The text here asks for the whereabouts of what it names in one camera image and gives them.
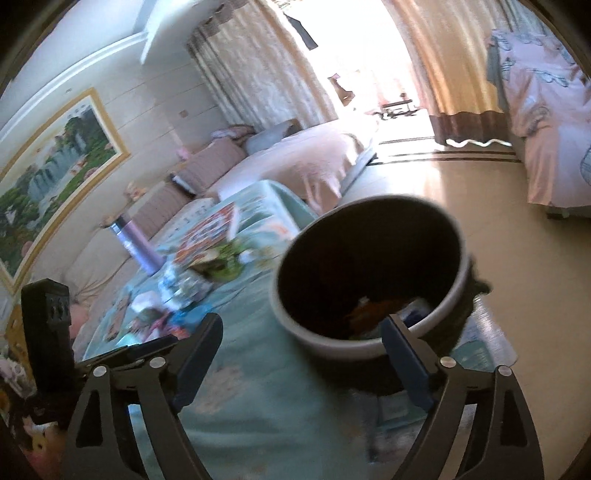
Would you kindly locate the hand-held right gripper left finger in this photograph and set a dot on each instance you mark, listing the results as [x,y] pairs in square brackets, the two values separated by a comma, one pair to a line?
[199,355]

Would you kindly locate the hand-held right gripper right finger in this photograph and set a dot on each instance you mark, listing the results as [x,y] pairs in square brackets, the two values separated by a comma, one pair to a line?
[408,364]

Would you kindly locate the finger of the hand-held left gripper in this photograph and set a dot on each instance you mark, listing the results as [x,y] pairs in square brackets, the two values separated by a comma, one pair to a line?
[134,350]

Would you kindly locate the green snack packet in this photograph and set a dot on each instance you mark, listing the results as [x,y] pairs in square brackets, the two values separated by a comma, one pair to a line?
[226,261]

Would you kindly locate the round black trash bin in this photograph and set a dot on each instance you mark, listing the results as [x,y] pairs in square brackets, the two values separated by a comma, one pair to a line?
[369,258]

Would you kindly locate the orange wrapper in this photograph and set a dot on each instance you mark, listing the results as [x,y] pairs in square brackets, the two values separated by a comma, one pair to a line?
[374,309]

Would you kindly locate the teal floral blanket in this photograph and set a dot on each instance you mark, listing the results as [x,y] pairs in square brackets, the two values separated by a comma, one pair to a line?
[258,415]

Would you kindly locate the purple bottle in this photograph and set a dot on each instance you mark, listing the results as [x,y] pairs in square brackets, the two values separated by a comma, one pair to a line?
[136,244]

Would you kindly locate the red children's book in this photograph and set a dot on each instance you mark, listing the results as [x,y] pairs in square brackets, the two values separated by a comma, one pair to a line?
[210,233]

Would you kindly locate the mauve striped cushion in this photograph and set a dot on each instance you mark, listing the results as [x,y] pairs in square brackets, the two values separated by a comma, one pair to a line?
[159,205]
[212,164]

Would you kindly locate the framed landscape painting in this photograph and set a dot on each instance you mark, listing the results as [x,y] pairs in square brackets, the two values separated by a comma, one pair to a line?
[51,184]

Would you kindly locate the pink covered sofa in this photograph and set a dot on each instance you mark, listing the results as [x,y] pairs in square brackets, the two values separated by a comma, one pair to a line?
[295,161]

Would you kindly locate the pink floral pillow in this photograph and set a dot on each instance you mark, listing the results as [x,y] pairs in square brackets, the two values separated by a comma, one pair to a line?
[231,133]

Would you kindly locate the grey pillow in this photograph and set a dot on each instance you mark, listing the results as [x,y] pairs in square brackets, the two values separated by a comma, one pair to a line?
[270,136]

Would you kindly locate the small dark wooden stand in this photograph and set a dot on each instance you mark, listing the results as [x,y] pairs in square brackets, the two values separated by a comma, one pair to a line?
[399,108]

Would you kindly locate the pink heart print quilt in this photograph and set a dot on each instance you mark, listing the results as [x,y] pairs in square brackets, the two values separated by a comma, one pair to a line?
[549,120]

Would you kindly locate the beige patterned curtain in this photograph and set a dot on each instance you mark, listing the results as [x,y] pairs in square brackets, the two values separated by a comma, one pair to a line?
[452,69]
[258,64]

